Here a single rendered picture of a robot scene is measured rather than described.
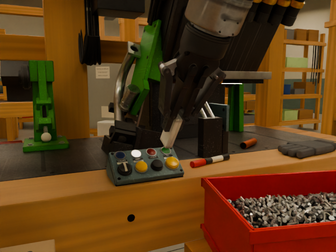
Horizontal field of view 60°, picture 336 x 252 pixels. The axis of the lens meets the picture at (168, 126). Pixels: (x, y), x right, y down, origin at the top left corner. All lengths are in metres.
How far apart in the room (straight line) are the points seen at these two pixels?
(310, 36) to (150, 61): 6.80
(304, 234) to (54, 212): 0.41
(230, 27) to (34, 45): 0.91
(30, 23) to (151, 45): 10.22
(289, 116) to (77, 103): 6.24
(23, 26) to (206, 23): 10.60
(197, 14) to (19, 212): 0.43
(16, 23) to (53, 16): 9.83
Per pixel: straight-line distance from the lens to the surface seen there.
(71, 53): 1.15
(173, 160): 0.63
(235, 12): 0.44
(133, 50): 0.89
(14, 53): 1.23
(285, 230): 0.42
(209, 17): 0.43
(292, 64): 7.01
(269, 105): 1.56
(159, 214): 0.64
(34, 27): 10.96
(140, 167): 0.60
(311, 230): 0.44
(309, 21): 12.36
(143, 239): 0.65
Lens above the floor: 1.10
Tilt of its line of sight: 8 degrees down
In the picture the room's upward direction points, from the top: straight up
